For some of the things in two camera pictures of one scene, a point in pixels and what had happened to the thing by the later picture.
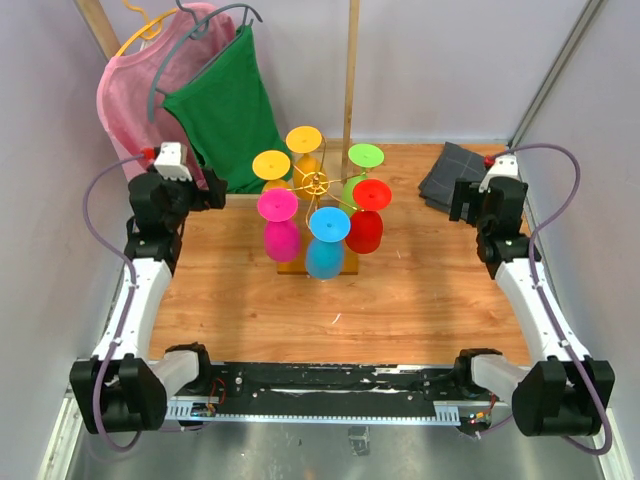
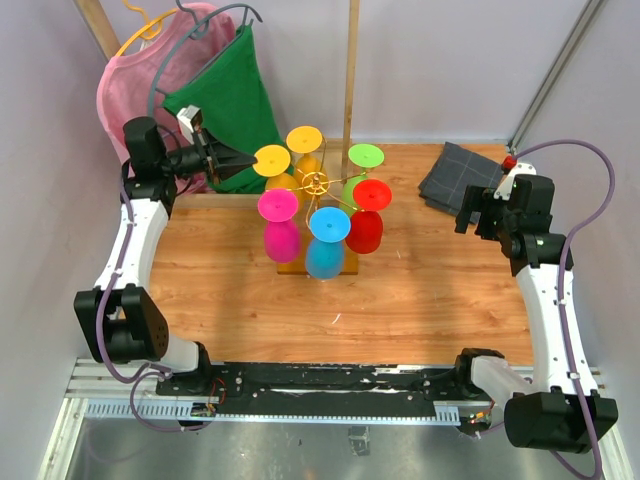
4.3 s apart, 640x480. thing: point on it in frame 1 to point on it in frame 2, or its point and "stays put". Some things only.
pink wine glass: [282, 233] stays put
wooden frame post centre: [353, 36] stays put
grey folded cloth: [454, 163] stays put
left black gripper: [212, 198] to [223, 161]
